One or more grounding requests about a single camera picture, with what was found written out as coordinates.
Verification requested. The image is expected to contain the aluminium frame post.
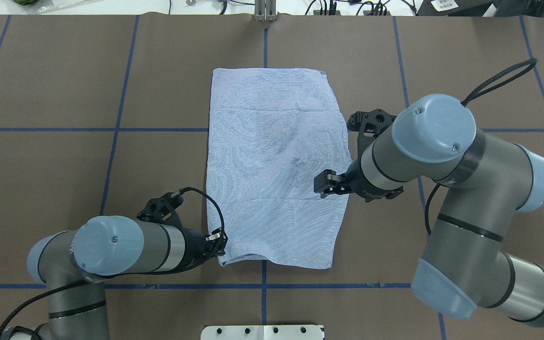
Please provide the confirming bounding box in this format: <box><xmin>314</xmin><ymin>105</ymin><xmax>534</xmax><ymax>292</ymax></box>
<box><xmin>254</xmin><ymin>0</ymin><xmax>278</xmax><ymax>22</ymax></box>

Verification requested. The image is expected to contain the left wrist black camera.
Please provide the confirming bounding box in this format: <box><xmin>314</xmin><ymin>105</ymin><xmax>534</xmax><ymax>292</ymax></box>
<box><xmin>136</xmin><ymin>191</ymin><xmax>184</xmax><ymax>226</ymax></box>

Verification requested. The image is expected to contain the light blue striped shirt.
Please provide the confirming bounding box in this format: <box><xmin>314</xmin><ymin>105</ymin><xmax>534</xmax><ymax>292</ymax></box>
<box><xmin>205</xmin><ymin>68</ymin><xmax>352</xmax><ymax>270</ymax></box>

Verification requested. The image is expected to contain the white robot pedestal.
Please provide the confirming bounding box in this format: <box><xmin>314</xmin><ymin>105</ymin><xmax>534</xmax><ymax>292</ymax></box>
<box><xmin>200</xmin><ymin>324</ymin><xmax>326</xmax><ymax>340</ymax></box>

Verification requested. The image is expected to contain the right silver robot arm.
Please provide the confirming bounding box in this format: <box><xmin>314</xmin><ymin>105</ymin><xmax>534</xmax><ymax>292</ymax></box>
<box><xmin>314</xmin><ymin>94</ymin><xmax>544</xmax><ymax>328</ymax></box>

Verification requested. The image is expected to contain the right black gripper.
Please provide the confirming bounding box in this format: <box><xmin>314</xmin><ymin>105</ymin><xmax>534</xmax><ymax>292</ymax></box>
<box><xmin>314</xmin><ymin>158</ymin><xmax>404</xmax><ymax>203</ymax></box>

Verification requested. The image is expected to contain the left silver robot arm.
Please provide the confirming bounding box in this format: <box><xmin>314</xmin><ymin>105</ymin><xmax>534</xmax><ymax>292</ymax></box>
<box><xmin>0</xmin><ymin>214</ymin><xmax>228</xmax><ymax>340</ymax></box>

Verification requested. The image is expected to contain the clear plastic bag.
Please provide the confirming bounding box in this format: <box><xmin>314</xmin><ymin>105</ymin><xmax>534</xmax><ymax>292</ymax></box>
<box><xmin>33</xmin><ymin>0</ymin><xmax>88</xmax><ymax>13</ymax></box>

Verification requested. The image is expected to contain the black machine with label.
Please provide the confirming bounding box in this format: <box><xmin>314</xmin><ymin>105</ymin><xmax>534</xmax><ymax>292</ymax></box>
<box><xmin>415</xmin><ymin>0</ymin><xmax>544</xmax><ymax>17</ymax></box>

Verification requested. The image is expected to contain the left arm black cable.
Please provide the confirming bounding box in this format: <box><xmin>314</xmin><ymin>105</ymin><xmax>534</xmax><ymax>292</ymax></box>
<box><xmin>0</xmin><ymin>187</ymin><xmax>226</xmax><ymax>340</ymax></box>

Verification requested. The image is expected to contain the green cloth bundle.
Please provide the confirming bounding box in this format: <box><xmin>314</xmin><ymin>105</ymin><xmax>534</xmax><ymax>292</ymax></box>
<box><xmin>13</xmin><ymin>0</ymin><xmax>39</xmax><ymax>6</ymax></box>

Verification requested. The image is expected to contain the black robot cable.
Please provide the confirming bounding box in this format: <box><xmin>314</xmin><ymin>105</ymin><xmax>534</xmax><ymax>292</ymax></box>
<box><xmin>425</xmin><ymin>58</ymin><xmax>538</xmax><ymax>236</ymax></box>

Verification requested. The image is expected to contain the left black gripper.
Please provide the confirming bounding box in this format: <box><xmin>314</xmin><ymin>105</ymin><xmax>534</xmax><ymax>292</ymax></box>
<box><xmin>183</xmin><ymin>228</ymin><xmax>228</xmax><ymax>271</ymax></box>

